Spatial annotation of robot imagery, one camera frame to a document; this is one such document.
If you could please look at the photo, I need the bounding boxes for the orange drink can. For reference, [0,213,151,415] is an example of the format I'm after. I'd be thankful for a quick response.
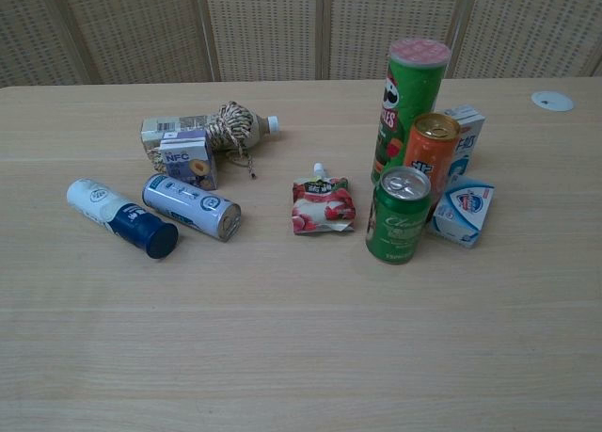
[403,112,462,205]

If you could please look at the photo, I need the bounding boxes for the green Pringles tube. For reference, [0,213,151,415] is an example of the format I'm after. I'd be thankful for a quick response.
[370,38,452,185]

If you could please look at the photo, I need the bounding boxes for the green drink can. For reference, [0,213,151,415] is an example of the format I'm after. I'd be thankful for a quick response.
[366,166,433,265]

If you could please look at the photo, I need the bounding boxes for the white bottle with blue cap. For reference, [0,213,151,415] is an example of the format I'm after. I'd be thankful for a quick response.
[66,177,180,261]

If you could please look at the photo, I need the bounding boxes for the silver blue drink can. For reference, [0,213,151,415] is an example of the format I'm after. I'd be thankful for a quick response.
[142,173,243,243]

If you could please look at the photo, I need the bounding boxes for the white round cable grommet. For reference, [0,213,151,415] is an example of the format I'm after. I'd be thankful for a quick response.
[531,90,576,112]

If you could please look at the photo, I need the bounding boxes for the red white spout pouch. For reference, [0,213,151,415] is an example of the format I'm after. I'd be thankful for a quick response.
[291,162,356,235]

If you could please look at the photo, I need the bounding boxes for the rope-wrapped bottle with white cap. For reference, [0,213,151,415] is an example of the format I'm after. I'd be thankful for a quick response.
[205,101,281,180]

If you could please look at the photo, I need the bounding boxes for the white blue milk carton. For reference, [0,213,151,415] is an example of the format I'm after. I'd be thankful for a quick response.
[440,104,487,191]

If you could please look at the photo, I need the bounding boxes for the perforated wooden folding screen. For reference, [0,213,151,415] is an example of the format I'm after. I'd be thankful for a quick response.
[0,0,602,90]

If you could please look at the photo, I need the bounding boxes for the beige oat milk carton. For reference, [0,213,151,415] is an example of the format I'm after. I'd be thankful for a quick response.
[140,113,212,175]

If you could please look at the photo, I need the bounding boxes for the purple NFC juice carton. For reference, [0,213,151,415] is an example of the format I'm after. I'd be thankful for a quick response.
[159,137,219,192]

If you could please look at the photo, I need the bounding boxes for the white blue soap box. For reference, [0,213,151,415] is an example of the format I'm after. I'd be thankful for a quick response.
[428,176,497,249]

